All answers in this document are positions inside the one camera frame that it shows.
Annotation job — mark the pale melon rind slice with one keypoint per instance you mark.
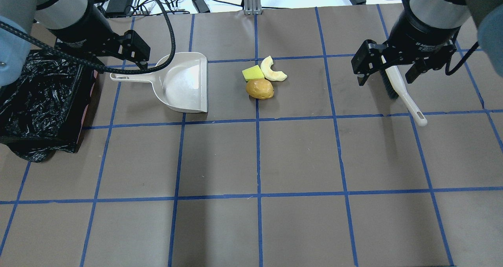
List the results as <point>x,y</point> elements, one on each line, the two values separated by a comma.
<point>266,68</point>

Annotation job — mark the brown potato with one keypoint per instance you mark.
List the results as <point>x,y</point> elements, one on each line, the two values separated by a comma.
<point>260,89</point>

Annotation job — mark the beige plastic dustpan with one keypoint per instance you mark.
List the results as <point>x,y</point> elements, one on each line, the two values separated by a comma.
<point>181,86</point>

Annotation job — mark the yellow green sponge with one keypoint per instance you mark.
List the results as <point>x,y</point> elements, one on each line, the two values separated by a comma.
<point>253,72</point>

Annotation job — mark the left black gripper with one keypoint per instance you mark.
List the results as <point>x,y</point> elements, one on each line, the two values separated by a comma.
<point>79,28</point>

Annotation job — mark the beige hand brush black bristles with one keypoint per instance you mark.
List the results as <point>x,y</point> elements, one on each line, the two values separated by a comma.
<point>396,88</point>

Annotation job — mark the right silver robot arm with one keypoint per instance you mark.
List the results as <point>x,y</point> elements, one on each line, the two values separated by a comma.
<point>423,37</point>

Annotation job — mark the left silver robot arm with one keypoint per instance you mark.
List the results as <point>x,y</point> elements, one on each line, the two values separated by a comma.
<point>79,25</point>

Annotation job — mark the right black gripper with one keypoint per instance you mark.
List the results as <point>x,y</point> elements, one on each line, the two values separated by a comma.
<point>417,32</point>

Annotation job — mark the bin with black bag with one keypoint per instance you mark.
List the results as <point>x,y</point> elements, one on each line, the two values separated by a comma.
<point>44,110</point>

